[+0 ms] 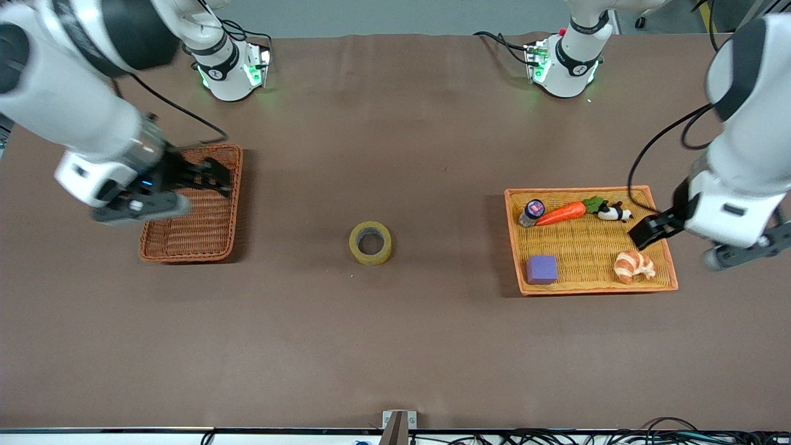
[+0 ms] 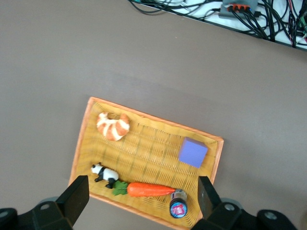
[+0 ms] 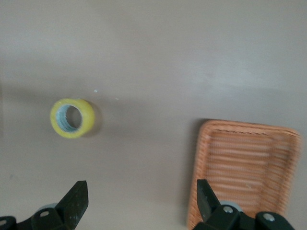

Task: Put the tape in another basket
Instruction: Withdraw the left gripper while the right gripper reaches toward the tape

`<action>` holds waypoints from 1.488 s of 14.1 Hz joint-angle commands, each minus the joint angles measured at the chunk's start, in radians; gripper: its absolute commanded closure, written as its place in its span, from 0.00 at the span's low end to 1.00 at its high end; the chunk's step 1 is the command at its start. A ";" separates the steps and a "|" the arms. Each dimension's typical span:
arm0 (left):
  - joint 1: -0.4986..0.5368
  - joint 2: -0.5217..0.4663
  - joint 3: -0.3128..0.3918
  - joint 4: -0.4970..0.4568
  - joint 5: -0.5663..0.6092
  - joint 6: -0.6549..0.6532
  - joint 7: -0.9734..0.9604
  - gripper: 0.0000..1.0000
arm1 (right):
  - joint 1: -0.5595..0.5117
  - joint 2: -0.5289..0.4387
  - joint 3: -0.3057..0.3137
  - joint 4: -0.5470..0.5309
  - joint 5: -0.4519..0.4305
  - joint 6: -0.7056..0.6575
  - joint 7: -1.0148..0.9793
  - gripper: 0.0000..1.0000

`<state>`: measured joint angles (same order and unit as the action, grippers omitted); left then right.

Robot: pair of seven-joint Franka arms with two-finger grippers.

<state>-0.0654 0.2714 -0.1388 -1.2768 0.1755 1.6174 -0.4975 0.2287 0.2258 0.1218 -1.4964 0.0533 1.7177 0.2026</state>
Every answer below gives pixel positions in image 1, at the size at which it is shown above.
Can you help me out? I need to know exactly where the office chair caster leg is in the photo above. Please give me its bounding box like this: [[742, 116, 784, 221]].
[[635, 0, 671, 29]]

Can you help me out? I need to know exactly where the orange wicker tray basket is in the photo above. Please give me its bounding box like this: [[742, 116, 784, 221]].
[[504, 185, 679, 296]]

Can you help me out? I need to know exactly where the small jar purple lid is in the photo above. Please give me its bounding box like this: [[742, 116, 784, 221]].
[[518, 199, 546, 228]]

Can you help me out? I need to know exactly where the purple foam cube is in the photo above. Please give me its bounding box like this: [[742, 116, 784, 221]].
[[525, 255, 559, 286]]

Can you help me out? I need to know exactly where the black white panda toy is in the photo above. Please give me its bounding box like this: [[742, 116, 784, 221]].
[[597, 201, 633, 224]]

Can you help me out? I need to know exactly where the metal table edge bracket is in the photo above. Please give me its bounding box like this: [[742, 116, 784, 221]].
[[382, 410, 417, 445]]

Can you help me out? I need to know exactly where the orange toy carrot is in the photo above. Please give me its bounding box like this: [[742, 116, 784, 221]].
[[535, 196, 607, 227]]

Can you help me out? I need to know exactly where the black base power cable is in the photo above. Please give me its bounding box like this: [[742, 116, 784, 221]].
[[473, 31, 533, 66], [197, 0, 274, 51]]

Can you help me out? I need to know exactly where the yellow packing tape roll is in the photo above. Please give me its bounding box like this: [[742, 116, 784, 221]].
[[349, 221, 393, 266]]

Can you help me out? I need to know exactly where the metal base connector box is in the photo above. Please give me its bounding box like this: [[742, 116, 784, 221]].
[[524, 40, 552, 85], [243, 42, 271, 88]]

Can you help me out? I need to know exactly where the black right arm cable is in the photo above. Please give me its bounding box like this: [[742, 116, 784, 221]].
[[111, 73, 230, 146]]

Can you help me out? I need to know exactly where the black cable bundle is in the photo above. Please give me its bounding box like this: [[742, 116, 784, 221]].
[[408, 417, 791, 445]]

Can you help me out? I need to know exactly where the brown wicker basket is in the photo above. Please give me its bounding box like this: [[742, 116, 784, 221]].
[[138, 144, 244, 264]]

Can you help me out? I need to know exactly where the toy croissant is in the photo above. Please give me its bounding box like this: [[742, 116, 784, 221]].
[[614, 250, 656, 285]]

